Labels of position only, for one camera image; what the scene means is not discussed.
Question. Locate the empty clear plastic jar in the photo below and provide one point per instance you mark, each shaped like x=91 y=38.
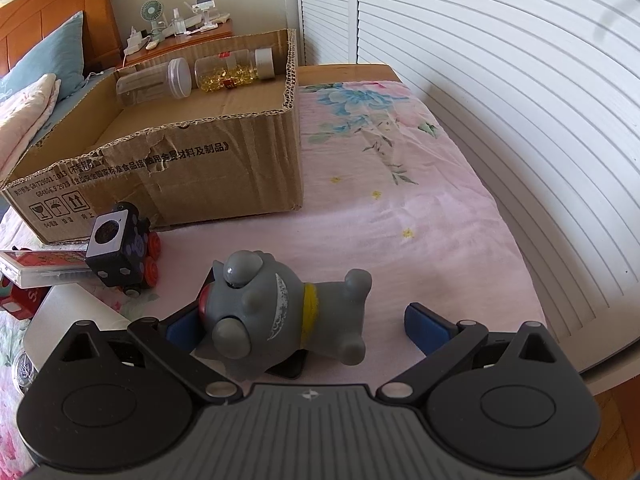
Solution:
x=150 y=85

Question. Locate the red packet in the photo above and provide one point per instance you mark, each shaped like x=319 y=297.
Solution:
x=25 y=301

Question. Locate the grey dog toy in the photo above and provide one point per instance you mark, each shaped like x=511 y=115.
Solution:
x=280 y=310

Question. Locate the blue pillow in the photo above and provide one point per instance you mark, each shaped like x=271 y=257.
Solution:
x=50 y=55

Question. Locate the wooden bed frame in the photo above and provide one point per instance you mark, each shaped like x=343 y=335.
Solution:
x=350 y=74

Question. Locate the wooden nightstand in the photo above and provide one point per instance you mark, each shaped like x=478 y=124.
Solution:
x=200 y=40

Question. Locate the white phone stand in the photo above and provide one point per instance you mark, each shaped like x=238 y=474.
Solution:
x=205 y=10

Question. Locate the pink floral bed sheet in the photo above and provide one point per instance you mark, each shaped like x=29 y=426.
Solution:
x=375 y=220

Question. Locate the black toy train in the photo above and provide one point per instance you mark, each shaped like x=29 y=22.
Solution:
x=125 y=255

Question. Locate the yellow-red packaged item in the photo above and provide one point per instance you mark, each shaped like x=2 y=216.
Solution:
x=225 y=72

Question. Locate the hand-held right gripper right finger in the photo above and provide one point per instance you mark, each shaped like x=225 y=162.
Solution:
x=425 y=331

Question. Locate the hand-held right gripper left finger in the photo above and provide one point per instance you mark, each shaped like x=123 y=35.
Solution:
x=177 y=332

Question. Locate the black flat object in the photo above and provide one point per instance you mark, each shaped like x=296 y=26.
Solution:
x=292 y=367

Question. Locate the red and white flat box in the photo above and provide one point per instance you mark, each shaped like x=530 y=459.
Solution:
x=40 y=265

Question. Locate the cardboard box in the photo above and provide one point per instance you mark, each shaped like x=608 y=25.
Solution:
x=225 y=175

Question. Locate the small green desk fan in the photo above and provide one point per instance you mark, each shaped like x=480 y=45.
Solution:
x=151 y=11

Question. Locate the white louvered closet door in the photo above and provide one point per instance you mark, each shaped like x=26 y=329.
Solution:
x=325 y=10
x=500 y=85

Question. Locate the white charger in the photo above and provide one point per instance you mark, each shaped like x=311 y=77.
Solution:
x=135 y=42

